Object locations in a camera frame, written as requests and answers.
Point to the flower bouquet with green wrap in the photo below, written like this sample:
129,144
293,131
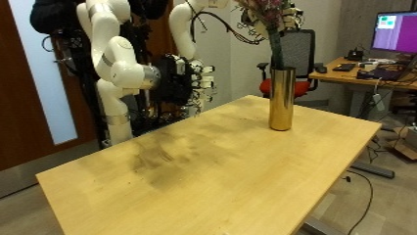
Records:
277,49

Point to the gold cylinder vase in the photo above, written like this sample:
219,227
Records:
283,98

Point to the black mesh red seat chair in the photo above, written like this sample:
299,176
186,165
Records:
305,49

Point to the black computer mouse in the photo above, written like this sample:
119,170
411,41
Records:
322,69

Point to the black desk phone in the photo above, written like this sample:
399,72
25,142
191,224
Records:
355,55

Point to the black keyboard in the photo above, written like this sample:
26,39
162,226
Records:
345,67

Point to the wooden office desk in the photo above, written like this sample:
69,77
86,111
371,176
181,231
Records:
343,76

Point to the white desk device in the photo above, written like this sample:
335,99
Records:
377,63

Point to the computer monitor with purple screen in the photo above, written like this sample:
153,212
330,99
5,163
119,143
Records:
398,32

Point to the white power strip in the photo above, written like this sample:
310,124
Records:
379,103

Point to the cardboard box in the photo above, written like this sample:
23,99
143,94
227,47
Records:
405,147

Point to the grey table foot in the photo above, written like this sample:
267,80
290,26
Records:
374,169
325,228

